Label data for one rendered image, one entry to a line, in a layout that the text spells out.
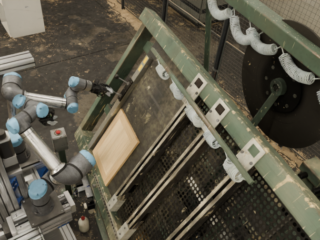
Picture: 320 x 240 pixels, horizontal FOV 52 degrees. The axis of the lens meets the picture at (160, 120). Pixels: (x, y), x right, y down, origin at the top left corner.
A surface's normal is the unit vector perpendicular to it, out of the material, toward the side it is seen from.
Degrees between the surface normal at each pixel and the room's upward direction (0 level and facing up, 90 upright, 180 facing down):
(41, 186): 7
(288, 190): 59
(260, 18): 90
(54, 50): 0
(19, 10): 90
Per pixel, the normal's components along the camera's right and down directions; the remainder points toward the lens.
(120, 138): -0.73, -0.18
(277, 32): -0.91, 0.22
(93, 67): 0.09, -0.72
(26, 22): 0.55, 0.61
